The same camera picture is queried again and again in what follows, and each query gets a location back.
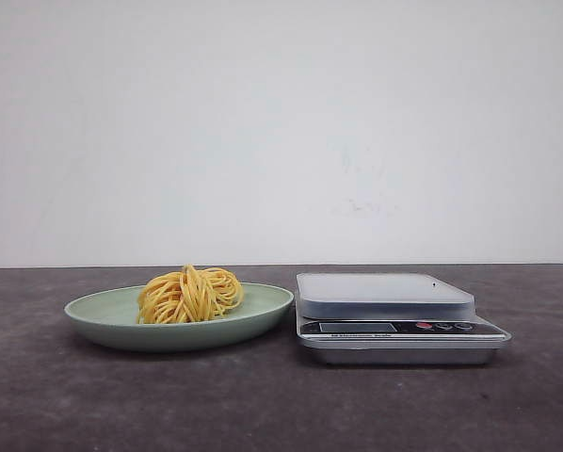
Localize silver digital kitchen scale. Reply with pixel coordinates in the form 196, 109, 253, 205
296, 273, 511, 365

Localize light green round plate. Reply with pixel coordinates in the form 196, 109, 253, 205
64, 282, 294, 353

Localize yellow vermicelli noodle bundle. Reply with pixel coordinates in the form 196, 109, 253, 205
136, 265, 244, 324

